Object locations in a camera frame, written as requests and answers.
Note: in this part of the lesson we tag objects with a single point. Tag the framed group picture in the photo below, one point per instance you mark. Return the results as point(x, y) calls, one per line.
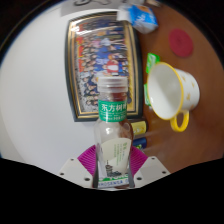
point(100, 50)

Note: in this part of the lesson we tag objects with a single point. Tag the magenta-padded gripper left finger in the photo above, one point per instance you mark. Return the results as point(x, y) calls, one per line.
point(76, 171)

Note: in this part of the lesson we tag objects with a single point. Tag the blue tissue pack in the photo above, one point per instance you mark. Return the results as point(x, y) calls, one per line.
point(140, 17)

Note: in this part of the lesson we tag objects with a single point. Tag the clear green-labelled drink bottle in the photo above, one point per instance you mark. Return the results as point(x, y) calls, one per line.
point(112, 110)

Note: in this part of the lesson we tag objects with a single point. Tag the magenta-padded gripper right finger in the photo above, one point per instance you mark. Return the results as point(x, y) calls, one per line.
point(151, 171)

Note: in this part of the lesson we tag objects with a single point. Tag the white printed gift bag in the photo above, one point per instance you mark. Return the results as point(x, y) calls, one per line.
point(86, 6)

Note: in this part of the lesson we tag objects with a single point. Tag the flat round red coaster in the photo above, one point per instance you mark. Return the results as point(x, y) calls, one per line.
point(181, 42)

